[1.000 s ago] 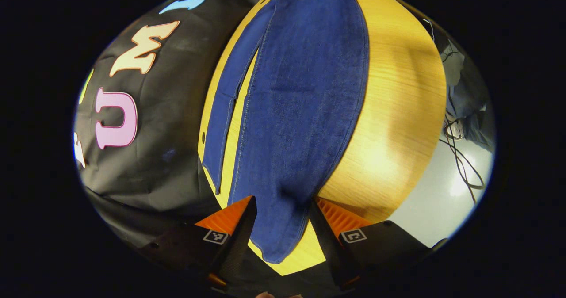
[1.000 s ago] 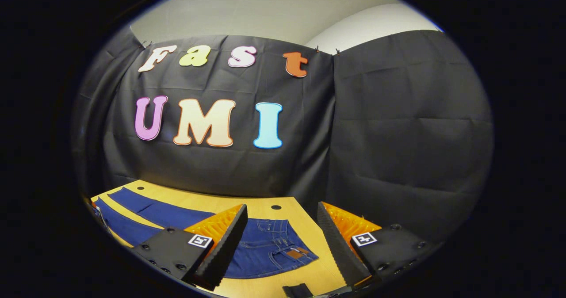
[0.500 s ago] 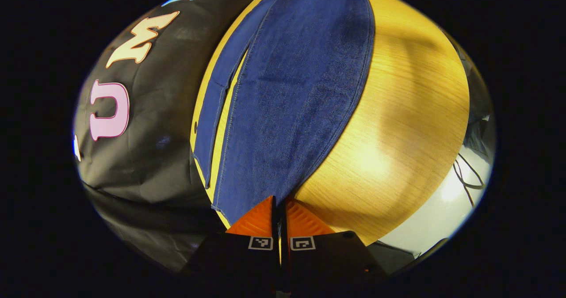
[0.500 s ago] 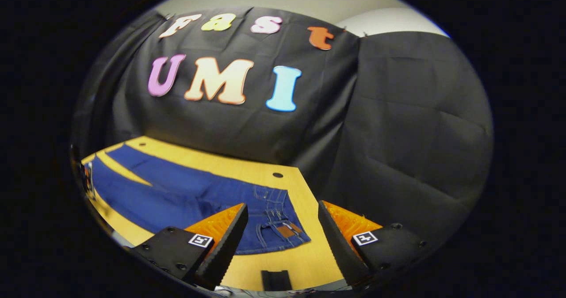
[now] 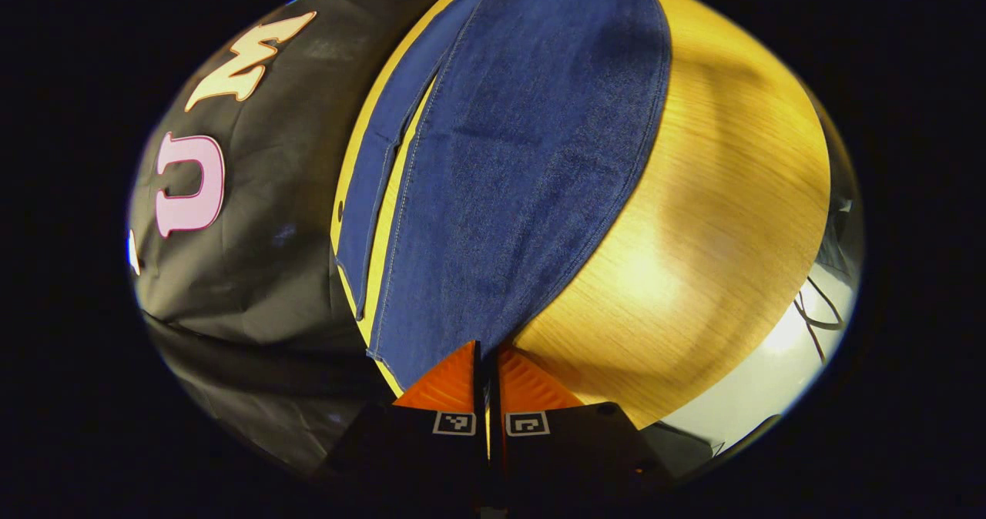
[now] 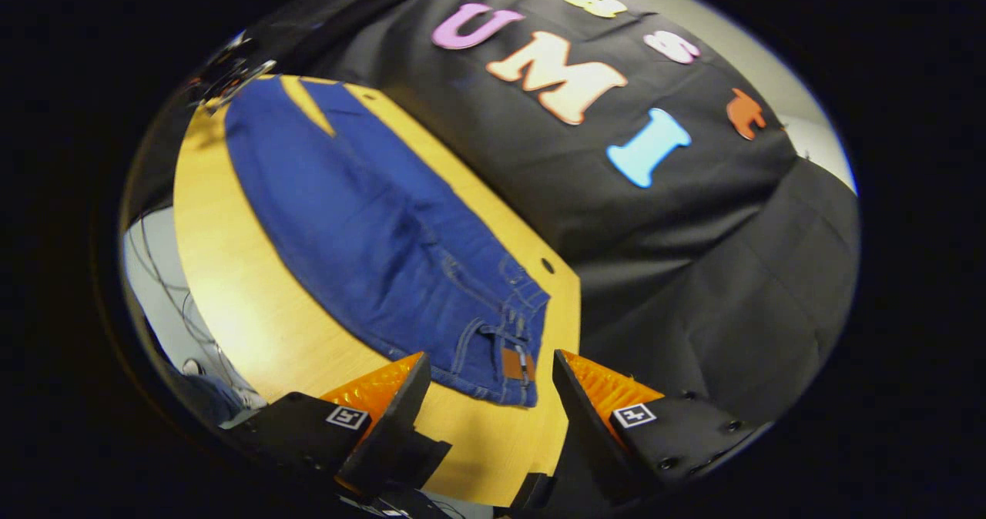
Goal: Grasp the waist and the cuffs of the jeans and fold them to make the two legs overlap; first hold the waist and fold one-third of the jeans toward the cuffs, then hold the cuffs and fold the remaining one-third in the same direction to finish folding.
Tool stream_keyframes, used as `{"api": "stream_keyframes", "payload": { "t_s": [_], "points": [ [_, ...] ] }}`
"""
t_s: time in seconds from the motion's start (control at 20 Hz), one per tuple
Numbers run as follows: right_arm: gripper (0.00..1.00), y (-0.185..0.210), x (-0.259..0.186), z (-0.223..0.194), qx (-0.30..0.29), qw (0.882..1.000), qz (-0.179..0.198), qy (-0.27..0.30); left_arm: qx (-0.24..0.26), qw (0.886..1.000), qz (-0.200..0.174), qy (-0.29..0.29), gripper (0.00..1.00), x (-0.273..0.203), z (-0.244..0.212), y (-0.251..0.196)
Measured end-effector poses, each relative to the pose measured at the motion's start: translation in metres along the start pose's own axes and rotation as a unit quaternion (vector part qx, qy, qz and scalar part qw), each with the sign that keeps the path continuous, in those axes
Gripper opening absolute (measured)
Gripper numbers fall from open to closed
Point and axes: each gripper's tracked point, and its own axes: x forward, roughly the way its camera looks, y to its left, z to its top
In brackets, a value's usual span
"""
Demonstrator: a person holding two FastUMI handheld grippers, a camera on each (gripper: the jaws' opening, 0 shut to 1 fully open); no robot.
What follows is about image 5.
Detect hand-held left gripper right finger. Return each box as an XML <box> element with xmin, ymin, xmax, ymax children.
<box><xmin>490</xmin><ymin>342</ymin><xmax>671</xmax><ymax>497</ymax></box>

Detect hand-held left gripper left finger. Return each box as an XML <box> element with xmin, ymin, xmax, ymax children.
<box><xmin>324</xmin><ymin>340</ymin><xmax>488</xmax><ymax>497</ymax></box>

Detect blue denim jeans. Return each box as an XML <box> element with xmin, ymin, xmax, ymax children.
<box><xmin>335</xmin><ymin>0</ymin><xmax>672</xmax><ymax>390</ymax></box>

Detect black backdrop cloth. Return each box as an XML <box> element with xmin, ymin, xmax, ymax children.
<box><xmin>127</xmin><ymin>0</ymin><xmax>494</xmax><ymax>477</ymax></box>

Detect black cable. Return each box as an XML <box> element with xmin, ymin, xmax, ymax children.
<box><xmin>792</xmin><ymin>273</ymin><xmax>848</xmax><ymax>366</ymax></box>

